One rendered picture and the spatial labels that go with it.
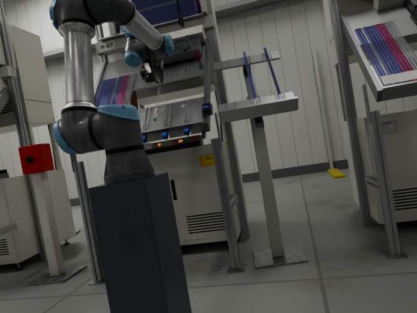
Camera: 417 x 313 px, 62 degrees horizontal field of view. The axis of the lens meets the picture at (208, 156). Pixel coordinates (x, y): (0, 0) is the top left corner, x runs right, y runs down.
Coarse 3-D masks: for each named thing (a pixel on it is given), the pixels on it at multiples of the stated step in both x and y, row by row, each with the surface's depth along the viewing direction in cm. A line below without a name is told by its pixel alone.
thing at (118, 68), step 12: (204, 48) 203; (120, 60) 220; (192, 60) 199; (204, 60) 196; (108, 72) 215; (120, 72) 211; (132, 72) 208; (168, 72) 198; (180, 72) 195; (192, 72) 192; (144, 84) 197; (156, 84) 194; (96, 96) 202
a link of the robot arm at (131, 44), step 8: (128, 40) 153; (136, 40) 152; (128, 48) 150; (136, 48) 149; (144, 48) 148; (128, 56) 148; (136, 56) 148; (144, 56) 150; (128, 64) 152; (136, 64) 152
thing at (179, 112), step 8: (168, 104) 180; (176, 104) 178; (184, 104) 176; (192, 104) 175; (200, 104) 173; (144, 112) 181; (152, 112) 179; (160, 112) 178; (168, 112) 176; (176, 112) 174; (184, 112) 173; (192, 112) 171; (200, 112) 170; (144, 120) 177; (152, 120) 175; (160, 120) 174; (168, 120) 171; (176, 120) 171; (184, 120) 169; (192, 120) 167; (144, 128) 173; (152, 128) 172
